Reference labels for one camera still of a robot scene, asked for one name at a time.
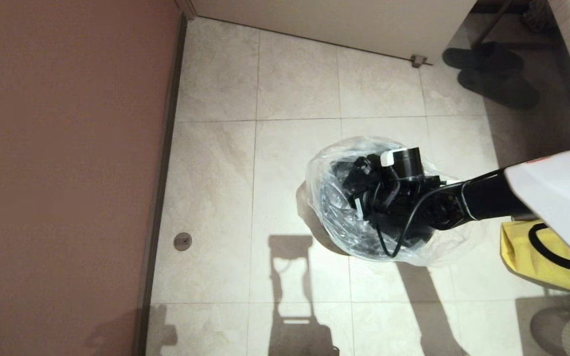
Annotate clear plastic trash bag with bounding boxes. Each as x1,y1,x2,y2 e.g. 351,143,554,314
306,136,474,267

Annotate grey round trash bin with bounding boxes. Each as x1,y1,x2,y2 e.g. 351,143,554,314
310,141,434,258

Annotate yellow fabric bag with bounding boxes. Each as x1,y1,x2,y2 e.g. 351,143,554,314
500,220,570,296

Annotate white door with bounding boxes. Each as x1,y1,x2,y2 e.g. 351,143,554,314
189,0,478,66

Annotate black slipper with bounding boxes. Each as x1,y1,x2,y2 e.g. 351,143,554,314
457,67,539,110
441,44,523,75

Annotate dark slanted pole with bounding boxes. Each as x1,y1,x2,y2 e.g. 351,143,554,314
472,0,513,47

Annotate dark mop head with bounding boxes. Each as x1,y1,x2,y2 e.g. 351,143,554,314
522,0,555,33

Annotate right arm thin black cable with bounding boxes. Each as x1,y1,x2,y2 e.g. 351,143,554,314
377,188,445,259

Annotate right arm thick black cable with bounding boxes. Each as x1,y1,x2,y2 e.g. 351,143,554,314
529,222,570,271

